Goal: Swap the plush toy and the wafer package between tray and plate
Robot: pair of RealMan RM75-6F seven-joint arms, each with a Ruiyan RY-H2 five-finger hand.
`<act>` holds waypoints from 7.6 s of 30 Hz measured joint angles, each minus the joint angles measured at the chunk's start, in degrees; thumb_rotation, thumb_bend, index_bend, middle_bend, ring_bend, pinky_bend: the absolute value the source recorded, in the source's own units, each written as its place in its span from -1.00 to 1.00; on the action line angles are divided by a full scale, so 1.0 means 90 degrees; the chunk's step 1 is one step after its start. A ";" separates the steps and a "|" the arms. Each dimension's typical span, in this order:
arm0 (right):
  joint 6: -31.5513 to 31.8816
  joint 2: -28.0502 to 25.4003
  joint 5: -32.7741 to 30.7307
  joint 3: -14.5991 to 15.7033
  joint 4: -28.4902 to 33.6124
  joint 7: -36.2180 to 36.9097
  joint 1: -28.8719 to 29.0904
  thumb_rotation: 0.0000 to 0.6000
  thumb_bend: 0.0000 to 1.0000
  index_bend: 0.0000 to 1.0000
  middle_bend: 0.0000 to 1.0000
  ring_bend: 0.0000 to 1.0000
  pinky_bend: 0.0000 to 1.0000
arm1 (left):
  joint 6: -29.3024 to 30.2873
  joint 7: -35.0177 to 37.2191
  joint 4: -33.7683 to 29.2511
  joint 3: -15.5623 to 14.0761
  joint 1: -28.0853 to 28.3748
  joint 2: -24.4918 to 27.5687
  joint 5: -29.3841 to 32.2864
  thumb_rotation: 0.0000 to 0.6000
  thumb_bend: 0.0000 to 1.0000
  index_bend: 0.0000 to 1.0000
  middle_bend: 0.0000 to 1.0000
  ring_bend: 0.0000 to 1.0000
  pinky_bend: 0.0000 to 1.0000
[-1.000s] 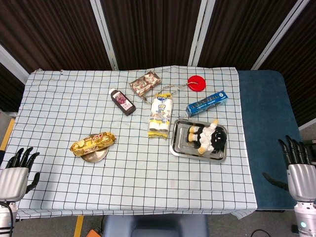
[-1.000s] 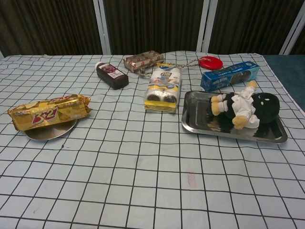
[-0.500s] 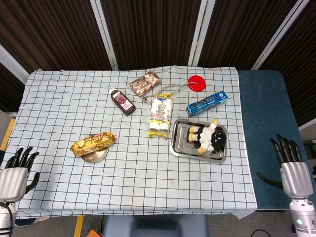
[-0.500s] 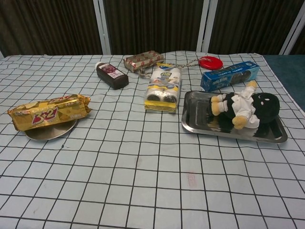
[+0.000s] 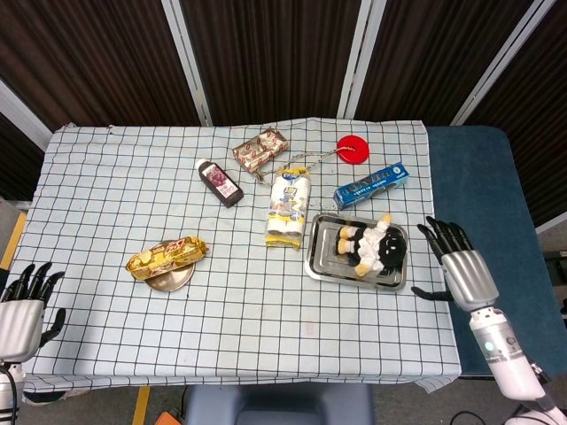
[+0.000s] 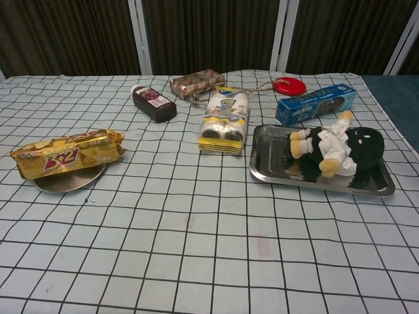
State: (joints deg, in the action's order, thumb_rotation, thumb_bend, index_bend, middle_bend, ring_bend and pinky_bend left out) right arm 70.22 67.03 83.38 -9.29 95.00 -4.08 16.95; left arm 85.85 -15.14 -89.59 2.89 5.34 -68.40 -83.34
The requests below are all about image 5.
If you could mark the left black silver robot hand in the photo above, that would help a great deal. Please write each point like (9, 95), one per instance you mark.
(20, 327)

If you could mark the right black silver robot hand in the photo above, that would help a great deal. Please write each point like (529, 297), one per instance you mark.
(469, 279)

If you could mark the plush doll black head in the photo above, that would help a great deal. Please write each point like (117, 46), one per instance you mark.
(376, 248)

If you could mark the gold snack packet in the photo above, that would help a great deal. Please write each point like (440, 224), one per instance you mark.
(164, 259)

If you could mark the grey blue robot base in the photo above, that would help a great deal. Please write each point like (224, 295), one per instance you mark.
(279, 403)

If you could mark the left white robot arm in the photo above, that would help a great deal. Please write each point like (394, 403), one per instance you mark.
(5, 389)

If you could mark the black box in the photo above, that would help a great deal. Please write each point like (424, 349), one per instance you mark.
(556, 260)

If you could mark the blue toothpaste box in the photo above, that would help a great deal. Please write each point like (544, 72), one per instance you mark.
(370, 186)

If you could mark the rectangular metal tray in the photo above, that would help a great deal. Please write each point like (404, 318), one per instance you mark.
(323, 265)

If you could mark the round metal plate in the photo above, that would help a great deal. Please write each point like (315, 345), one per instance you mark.
(170, 282)

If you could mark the checked white tablecloth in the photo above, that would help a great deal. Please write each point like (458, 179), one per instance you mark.
(111, 199)

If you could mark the orange object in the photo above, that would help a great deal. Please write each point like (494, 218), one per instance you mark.
(166, 418)

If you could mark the red disc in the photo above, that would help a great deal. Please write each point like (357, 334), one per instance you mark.
(354, 148)

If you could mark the white yellow snack pack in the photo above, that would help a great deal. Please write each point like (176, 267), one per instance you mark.
(288, 203)

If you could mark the dark juice bottle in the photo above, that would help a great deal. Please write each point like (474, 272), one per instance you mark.
(219, 183)

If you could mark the brown candy wrapper pack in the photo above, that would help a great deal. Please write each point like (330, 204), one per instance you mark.
(259, 148)

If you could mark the brown folding partition screen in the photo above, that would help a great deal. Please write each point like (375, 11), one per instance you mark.
(274, 57)

